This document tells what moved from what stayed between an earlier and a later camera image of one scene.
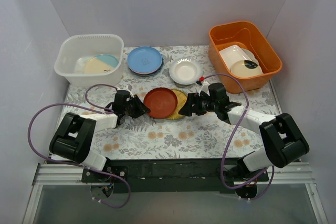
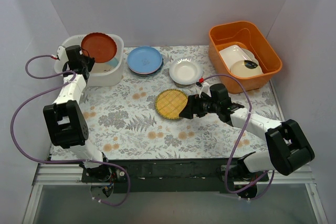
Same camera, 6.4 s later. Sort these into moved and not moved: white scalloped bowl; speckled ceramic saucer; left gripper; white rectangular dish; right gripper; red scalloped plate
Moved: left gripper; red scalloped plate
Not moved: speckled ceramic saucer; right gripper; white scalloped bowl; white rectangular dish
